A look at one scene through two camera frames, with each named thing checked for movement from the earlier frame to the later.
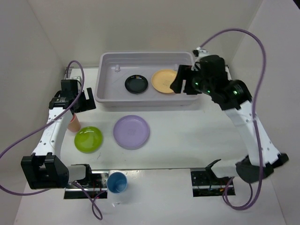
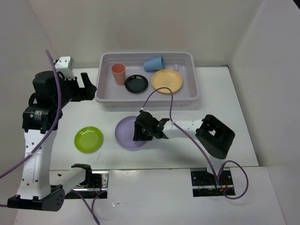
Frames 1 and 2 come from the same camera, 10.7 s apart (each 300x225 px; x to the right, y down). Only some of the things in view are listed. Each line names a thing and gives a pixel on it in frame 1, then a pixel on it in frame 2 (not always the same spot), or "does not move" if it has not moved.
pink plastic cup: [74, 125] to [118, 70]
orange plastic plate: [161, 80] does not move
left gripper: [88, 104] to [86, 93]
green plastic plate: [88, 139] does not move
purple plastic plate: [131, 132] does not move
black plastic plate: [136, 84] does not move
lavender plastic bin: [114, 68] does not move
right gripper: [183, 71] to [138, 135]
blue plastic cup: [117, 183] to [154, 64]
